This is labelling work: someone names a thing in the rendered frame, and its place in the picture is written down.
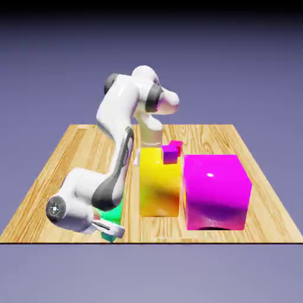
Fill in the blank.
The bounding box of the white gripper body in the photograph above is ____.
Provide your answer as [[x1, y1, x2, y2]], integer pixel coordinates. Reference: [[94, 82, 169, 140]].
[[91, 219, 125, 239]]

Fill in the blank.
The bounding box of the small teal cube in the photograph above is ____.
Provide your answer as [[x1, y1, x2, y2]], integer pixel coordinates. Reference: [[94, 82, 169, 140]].
[[101, 232, 118, 243]]

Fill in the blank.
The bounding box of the small purple cube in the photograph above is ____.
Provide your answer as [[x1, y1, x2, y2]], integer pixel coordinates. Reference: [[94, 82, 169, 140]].
[[161, 144, 179, 165]]

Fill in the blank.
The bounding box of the small pink cube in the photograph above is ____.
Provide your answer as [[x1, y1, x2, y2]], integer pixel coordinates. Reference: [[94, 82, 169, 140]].
[[169, 140, 183, 157]]

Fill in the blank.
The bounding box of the large green box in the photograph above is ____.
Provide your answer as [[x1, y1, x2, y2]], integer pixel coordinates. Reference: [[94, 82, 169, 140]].
[[99, 183, 125, 225]]

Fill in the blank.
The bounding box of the large yellow box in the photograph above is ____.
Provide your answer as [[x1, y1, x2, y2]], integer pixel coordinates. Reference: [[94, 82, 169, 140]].
[[138, 147, 182, 218]]

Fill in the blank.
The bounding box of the large magenta box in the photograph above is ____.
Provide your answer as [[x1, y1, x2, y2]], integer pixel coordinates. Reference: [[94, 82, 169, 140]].
[[182, 153, 253, 231]]

